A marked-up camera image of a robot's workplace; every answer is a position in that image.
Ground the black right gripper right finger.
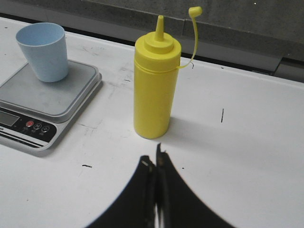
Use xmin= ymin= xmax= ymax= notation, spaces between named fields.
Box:
xmin=156 ymin=143 xmax=233 ymax=228

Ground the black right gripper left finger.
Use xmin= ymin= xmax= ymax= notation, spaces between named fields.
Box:
xmin=88 ymin=155 xmax=156 ymax=228

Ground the yellow squeeze bottle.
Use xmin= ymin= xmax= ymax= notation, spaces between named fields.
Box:
xmin=133 ymin=6 xmax=203 ymax=140

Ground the light blue plastic cup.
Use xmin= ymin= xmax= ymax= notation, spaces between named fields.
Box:
xmin=16 ymin=22 xmax=68 ymax=83

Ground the silver digital kitchen scale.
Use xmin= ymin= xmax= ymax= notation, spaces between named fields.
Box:
xmin=0 ymin=60 xmax=103 ymax=157

